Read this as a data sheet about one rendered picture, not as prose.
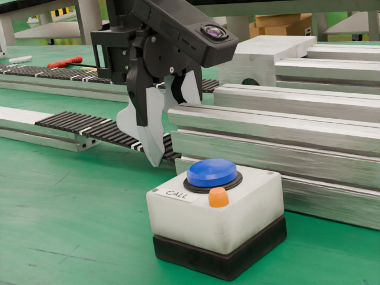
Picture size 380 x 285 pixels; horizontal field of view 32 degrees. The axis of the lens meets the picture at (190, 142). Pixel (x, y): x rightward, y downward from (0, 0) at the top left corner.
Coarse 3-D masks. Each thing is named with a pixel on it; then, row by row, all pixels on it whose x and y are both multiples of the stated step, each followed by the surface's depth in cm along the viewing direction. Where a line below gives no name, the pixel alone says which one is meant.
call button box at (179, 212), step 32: (160, 192) 52; (192, 192) 51; (256, 192) 50; (160, 224) 52; (192, 224) 50; (224, 224) 48; (256, 224) 51; (160, 256) 54; (192, 256) 51; (224, 256) 49; (256, 256) 51
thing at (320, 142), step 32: (224, 96) 69; (256, 96) 66; (288, 96) 64; (320, 96) 62; (352, 96) 61; (192, 128) 65; (224, 128) 61; (256, 128) 58; (288, 128) 56; (320, 128) 54; (352, 128) 52; (192, 160) 66; (256, 160) 59; (288, 160) 57; (320, 160) 55; (352, 160) 53; (288, 192) 58; (320, 192) 56; (352, 192) 54; (352, 224) 55
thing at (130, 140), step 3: (129, 138) 76; (132, 138) 76; (120, 141) 76; (123, 141) 76; (126, 141) 76; (129, 141) 75; (132, 141) 75; (135, 141) 75; (138, 141) 76; (120, 144) 75; (123, 144) 75; (126, 144) 75; (129, 144) 75; (132, 144) 75; (126, 147) 75; (129, 147) 75
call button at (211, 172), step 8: (208, 160) 53; (216, 160) 53; (224, 160) 53; (192, 168) 52; (200, 168) 52; (208, 168) 52; (216, 168) 51; (224, 168) 51; (232, 168) 51; (192, 176) 51; (200, 176) 51; (208, 176) 50; (216, 176) 50; (224, 176) 50; (232, 176) 51; (192, 184) 51; (200, 184) 51; (208, 184) 50; (216, 184) 50
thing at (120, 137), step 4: (112, 136) 77; (116, 136) 77; (120, 136) 78; (124, 136) 77; (128, 136) 77; (108, 140) 77; (112, 140) 77; (116, 140) 76; (120, 140) 76; (116, 144) 76
